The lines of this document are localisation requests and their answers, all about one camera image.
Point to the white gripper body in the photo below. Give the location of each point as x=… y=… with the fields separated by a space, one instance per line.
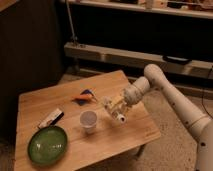
x=133 y=94

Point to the white plastic bottle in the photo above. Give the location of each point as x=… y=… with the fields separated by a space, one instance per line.
x=116 y=115

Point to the green plate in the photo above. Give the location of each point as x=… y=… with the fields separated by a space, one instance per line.
x=47 y=146

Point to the wooden table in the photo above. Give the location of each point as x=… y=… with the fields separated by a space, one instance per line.
x=93 y=134

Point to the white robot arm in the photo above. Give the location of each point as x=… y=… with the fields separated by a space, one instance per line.
x=198 y=124

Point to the metal stand pole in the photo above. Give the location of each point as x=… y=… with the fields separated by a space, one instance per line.
x=73 y=36

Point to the black object on shelf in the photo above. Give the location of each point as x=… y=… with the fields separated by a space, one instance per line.
x=176 y=60

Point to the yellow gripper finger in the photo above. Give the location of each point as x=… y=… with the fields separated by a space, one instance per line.
x=116 y=103

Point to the orange carrot toy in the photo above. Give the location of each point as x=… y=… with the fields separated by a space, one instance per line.
x=86 y=97

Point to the black and white box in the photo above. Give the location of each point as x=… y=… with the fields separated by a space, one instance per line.
x=51 y=118

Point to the translucent plastic cup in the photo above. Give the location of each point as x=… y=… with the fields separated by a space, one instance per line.
x=88 y=121

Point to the wooden shelf rack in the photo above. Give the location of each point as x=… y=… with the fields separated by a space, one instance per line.
x=126 y=34

